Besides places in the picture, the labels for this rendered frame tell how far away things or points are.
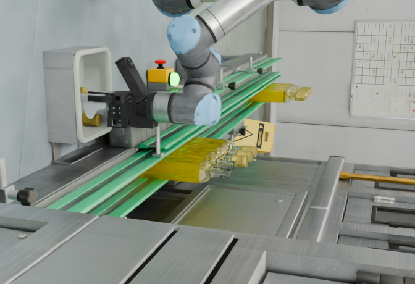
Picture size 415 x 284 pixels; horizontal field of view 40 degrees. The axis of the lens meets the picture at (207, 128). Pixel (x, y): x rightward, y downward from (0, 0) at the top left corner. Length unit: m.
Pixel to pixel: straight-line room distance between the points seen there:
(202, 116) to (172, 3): 0.38
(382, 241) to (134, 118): 0.73
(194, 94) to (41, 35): 0.39
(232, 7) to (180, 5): 0.31
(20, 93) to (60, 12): 0.25
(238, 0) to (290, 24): 6.18
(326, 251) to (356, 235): 1.06
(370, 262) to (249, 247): 0.11
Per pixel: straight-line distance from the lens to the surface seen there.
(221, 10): 1.27
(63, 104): 1.40
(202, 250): 0.54
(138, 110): 1.38
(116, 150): 1.54
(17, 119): 1.34
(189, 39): 1.23
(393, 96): 7.42
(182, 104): 1.31
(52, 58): 1.39
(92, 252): 0.55
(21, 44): 1.34
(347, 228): 1.61
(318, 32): 7.40
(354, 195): 1.91
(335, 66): 7.42
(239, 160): 1.62
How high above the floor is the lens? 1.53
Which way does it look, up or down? 17 degrees down
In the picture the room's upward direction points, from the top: 94 degrees clockwise
